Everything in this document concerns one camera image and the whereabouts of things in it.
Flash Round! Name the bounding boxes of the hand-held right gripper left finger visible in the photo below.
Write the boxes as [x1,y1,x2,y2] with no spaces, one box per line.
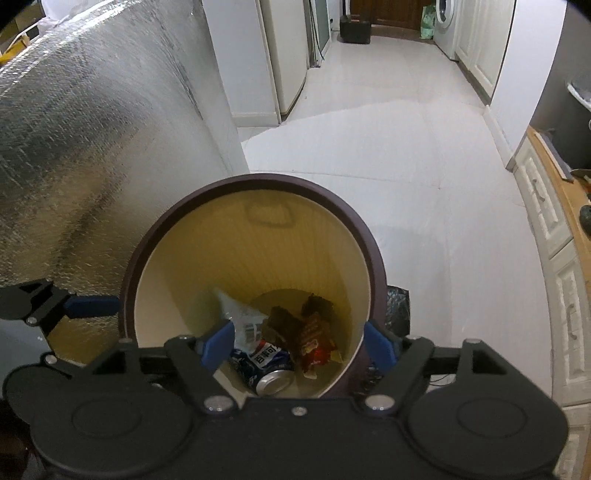
[88,318,241,414]

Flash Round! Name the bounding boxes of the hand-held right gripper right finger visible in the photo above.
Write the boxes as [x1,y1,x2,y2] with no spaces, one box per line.
[358,319,506,414]

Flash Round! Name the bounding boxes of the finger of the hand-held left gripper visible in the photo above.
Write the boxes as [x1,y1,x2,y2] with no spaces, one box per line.
[0,278,120,340]

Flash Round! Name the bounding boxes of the teal snack packet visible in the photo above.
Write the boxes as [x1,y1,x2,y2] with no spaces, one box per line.
[212,287,269,356]

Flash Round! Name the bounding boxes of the brown cardboard box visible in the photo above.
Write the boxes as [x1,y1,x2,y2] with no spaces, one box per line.
[267,295,335,358]

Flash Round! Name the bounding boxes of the crushed blue drink can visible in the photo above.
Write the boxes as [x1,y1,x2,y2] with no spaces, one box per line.
[229,340,296,397]

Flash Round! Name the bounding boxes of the red snack box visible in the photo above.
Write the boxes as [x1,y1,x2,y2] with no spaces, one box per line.
[295,311,343,372]

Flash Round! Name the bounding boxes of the yellow waste bin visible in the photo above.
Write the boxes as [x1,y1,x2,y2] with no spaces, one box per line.
[119,173,387,400]

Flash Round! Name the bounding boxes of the black plastic bag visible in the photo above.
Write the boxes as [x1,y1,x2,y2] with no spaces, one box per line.
[386,285,411,340]

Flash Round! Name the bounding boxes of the silver foil table mat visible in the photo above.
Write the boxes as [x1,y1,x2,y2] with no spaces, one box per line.
[0,0,252,324]

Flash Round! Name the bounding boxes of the wooden top side cabinet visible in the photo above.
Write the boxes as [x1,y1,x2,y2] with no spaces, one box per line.
[512,126,591,480]

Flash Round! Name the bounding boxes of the yellow cardboard box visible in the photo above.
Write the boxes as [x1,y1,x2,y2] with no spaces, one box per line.
[0,21,31,63]

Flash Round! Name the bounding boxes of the white refrigerator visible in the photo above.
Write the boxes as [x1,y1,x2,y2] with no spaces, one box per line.
[256,0,309,125]

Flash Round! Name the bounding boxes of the white base kitchen cabinets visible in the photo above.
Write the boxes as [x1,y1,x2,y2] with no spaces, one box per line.
[455,0,515,100]

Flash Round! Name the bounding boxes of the black crate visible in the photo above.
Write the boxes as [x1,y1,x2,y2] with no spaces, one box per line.
[339,14,373,45]

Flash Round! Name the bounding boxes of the white washing machine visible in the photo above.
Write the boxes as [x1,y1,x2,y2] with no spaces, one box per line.
[434,0,464,62]

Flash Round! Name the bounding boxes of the grey waste bin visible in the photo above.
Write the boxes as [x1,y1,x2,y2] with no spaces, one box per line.
[564,79,591,114]

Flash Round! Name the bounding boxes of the green plastic bag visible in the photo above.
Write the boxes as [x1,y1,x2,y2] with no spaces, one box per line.
[420,4,437,40]

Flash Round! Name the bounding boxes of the brown wooden door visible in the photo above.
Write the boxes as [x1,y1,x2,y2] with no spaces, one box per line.
[369,0,428,26]

